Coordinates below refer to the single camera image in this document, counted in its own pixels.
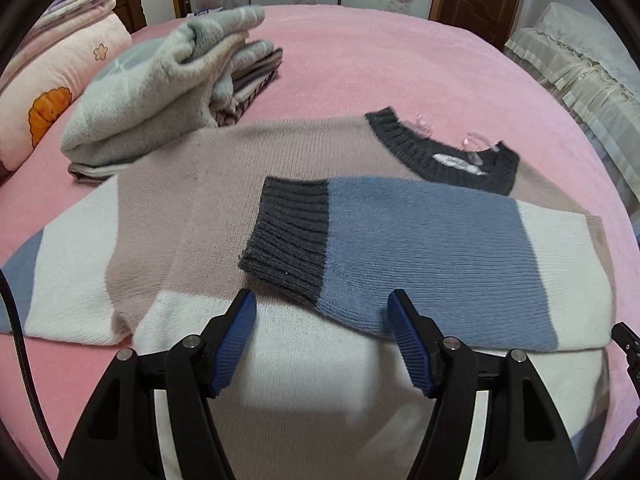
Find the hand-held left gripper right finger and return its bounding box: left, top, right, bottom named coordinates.
left=387, top=288, right=583, bottom=480

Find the pink flower-print pillow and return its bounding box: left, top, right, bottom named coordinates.
left=0, top=10, right=133, bottom=173

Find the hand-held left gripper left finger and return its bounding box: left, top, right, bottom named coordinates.
left=59, top=288, right=258, bottom=480

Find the stack of folded quilts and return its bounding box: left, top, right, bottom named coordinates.
left=25, top=0, right=117, bottom=43

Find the black cable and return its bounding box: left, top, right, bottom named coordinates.
left=0, top=267, right=63, bottom=471

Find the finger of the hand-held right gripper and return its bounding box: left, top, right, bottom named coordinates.
left=611, top=322, right=640, bottom=396

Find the pink bed blanket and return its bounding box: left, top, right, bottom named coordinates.
left=0, top=4, right=640, bottom=480

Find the folded grey fuzzy sweater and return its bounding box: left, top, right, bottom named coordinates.
left=60, top=5, right=281, bottom=166

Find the colour-block knit sweater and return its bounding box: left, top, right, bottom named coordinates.
left=0, top=106, right=618, bottom=480

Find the lace-covered furniture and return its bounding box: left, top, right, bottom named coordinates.
left=502, top=2, right=640, bottom=211

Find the clear plastic hanger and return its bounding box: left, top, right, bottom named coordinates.
left=407, top=112, right=501, bottom=166

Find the wooden headboard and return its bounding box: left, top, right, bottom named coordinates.
left=112, top=0, right=148, bottom=33

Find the folded striped garment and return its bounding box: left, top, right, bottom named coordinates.
left=67, top=42, right=283, bottom=183

